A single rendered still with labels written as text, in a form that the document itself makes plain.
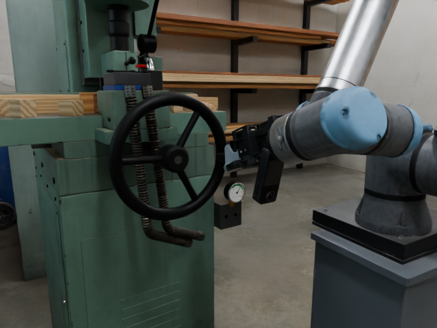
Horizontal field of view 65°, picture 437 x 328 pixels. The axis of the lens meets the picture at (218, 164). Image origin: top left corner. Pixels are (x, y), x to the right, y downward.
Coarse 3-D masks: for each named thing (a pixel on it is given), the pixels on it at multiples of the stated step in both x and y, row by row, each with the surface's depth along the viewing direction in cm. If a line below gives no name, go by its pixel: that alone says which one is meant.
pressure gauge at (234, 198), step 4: (228, 184) 104; (232, 184) 103; (236, 184) 104; (240, 184) 104; (224, 188) 104; (228, 188) 103; (232, 188) 103; (236, 188) 104; (240, 188) 105; (244, 188) 105; (224, 192) 104; (228, 192) 102; (232, 192) 103; (240, 192) 105; (244, 192) 106; (224, 196) 105; (228, 196) 103; (232, 196) 104; (236, 196) 104; (240, 196) 105; (244, 196) 106; (232, 200) 104; (236, 200) 105; (240, 200) 105; (232, 204) 107
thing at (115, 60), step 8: (104, 56) 103; (112, 56) 96; (120, 56) 96; (128, 56) 97; (136, 56) 99; (104, 64) 103; (112, 64) 97; (120, 64) 97; (136, 64) 99; (104, 72) 104
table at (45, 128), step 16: (192, 112) 99; (224, 112) 104; (0, 128) 74; (16, 128) 76; (32, 128) 77; (48, 128) 79; (64, 128) 81; (80, 128) 83; (96, 128) 84; (160, 128) 84; (176, 128) 86; (208, 128) 102; (224, 128) 105; (0, 144) 74; (16, 144) 76
